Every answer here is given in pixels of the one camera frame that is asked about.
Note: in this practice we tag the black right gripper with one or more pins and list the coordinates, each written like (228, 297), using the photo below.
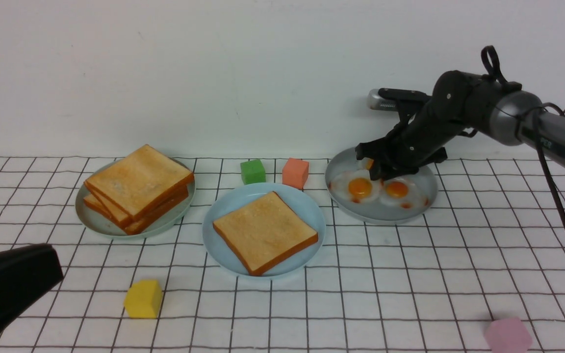
(417, 140)

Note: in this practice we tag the fried egg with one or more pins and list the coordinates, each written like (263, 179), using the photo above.
(402, 193)
(355, 186)
(366, 163)

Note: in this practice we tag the toast slice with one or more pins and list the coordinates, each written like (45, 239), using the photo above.
(140, 182)
(139, 226)
(264, 233)
(113, 213)

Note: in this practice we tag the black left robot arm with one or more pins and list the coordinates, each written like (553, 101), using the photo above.
(26, 274)

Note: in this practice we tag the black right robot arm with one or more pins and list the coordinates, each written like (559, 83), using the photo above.
(502, 111)

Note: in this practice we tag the grey egg plate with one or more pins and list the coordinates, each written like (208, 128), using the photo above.
(375, 212)

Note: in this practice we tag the salmon foam cube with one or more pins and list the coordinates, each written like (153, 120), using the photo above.
(295, 173)

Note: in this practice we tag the green foam cube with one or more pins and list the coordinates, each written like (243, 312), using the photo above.
(252, 171)

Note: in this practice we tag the white grid tablecloth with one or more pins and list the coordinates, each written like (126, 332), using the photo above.
(491, 247)

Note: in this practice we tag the light blue centre plate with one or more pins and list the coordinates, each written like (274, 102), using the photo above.
(302, 204)

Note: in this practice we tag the pink foam block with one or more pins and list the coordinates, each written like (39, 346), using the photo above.
(508, 335)

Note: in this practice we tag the yellow foam block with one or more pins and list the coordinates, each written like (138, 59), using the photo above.
(143, 299)

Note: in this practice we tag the green-grey bread plate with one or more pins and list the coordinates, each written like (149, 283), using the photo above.
(100, 225)

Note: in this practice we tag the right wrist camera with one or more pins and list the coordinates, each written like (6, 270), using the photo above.
(389, 99)

